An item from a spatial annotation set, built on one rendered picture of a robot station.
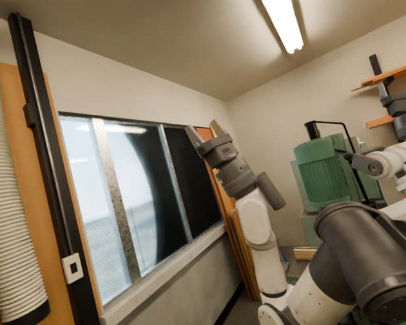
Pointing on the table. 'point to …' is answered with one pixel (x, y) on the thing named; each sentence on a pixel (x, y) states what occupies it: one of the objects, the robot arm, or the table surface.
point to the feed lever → (359, 182)
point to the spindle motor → (321, 173)
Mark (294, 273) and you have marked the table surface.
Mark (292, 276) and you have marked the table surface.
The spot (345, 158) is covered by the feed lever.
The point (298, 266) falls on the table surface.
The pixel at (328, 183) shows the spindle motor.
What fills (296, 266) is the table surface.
